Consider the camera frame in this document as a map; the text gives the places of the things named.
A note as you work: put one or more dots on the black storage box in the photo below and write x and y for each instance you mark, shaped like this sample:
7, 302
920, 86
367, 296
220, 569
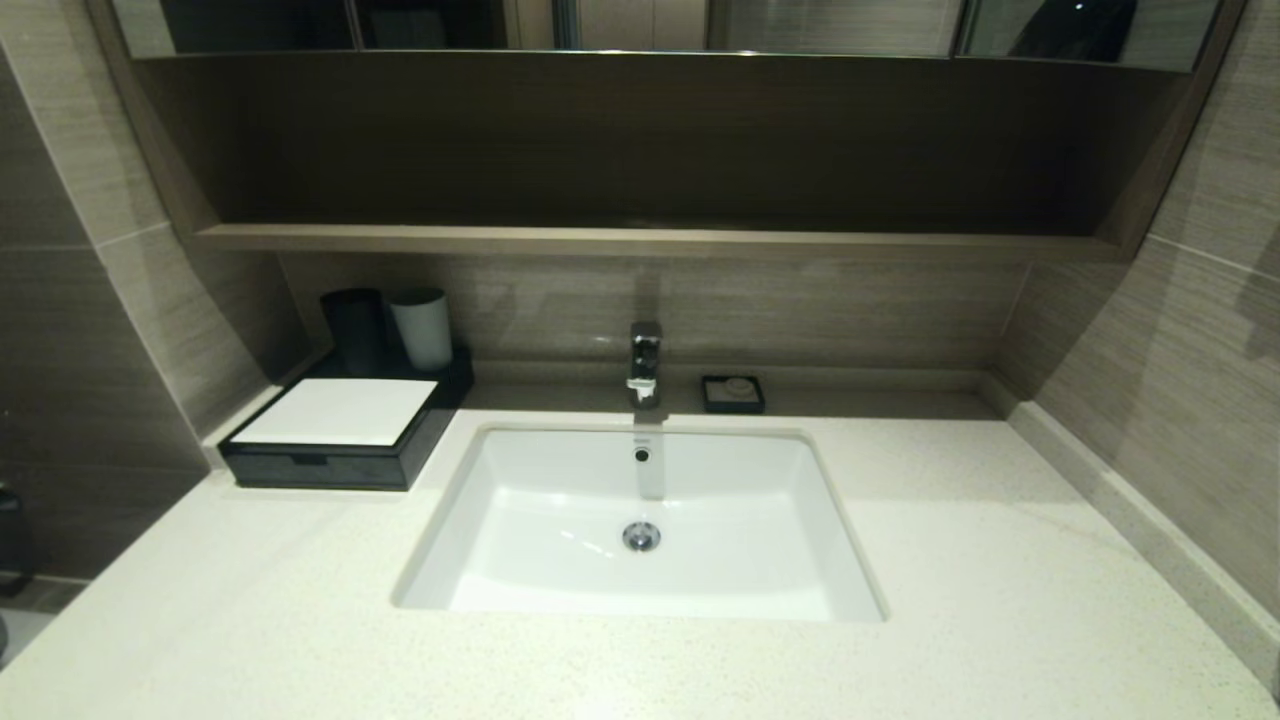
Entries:
425, 425

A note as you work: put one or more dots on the white box lid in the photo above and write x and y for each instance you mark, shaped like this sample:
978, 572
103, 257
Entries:
340, 411

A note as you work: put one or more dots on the black box drawer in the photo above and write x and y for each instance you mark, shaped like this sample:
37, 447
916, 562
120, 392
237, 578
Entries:
310, 470

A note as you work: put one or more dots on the chrome faucet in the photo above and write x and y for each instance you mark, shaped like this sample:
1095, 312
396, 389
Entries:
645, 362

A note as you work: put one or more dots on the black soap dish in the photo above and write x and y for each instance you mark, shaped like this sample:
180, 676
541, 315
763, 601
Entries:
732, 401

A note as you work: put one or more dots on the white soap bar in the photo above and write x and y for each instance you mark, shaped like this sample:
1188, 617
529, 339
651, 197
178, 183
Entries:
740, 386

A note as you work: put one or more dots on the brown wooden shelf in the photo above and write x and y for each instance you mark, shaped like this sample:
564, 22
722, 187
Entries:
650, 241

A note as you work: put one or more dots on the white sink basin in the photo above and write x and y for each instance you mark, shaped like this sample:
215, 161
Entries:
640, 530

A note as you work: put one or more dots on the chrome sink drain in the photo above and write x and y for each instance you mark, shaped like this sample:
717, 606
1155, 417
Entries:
641, 536

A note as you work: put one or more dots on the white cup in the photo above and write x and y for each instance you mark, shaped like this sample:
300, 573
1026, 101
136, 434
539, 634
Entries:
424, 329

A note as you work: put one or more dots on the black cup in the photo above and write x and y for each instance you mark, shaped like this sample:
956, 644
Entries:
352, 328

